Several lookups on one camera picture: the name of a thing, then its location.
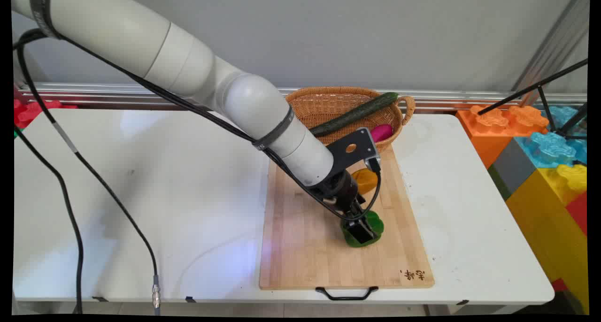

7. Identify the black tripod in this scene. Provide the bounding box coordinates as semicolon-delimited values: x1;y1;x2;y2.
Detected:
478;58;588;140

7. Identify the wooden cutting board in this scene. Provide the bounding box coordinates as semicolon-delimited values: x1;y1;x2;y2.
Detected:
259;144;435;291

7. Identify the orange giant toy brick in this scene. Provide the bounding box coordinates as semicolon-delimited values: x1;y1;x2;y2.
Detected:
456;105;550;169

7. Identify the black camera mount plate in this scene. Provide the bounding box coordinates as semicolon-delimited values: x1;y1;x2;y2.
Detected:
327;127;382;174

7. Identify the red giant toy brick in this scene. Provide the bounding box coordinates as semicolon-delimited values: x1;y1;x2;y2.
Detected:
565;192;588;237

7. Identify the black cable with metal connector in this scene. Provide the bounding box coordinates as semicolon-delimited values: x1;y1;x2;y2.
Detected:
16;40;162;315

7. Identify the yellow giant toy brick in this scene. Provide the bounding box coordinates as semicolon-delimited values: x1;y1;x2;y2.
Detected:
506;164;589;314

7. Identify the woven wicker basket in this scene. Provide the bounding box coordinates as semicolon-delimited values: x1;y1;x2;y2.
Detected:
285;86;416;154

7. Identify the thin black hanging cable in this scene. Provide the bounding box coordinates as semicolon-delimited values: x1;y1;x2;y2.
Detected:
13;127;84;314

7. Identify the black strap on arm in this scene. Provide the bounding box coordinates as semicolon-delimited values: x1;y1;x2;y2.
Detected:
252;105;295;151
29;0;62;40

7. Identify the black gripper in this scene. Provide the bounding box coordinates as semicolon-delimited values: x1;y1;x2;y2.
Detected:
311;170;377;245

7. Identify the magenta toy eggplant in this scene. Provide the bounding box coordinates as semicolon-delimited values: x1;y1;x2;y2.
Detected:
370;124;394;143

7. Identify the red toy bricks pile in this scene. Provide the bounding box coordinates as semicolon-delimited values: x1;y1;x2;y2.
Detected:
14;99;78;129

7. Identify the blue giant toy brick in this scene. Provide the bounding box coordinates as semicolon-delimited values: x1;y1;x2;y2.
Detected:
514;106;588;167

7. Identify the grey giant toy brick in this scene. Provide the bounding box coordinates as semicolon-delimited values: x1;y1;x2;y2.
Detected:
487;138;537;201

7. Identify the aluminium profile rail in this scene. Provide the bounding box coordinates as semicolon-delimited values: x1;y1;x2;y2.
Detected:
18;82;587;113

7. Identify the aluminium profile post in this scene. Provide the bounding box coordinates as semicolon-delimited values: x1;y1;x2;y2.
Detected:
511;0;589;107

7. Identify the yellow orange bell pepper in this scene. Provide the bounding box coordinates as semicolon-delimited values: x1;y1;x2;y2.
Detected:
351;168;379;195

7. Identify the black cutting board handle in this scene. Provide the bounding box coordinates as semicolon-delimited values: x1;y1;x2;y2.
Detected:
315;286;379;301

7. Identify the green bell pepper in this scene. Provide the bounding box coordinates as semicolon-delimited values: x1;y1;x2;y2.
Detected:
340;210;385;248

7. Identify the long green cucumber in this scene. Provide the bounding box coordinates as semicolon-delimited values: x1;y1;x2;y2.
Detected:
310;92;399;138

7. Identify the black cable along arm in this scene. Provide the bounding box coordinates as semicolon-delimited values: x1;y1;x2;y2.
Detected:
13;29;382;222

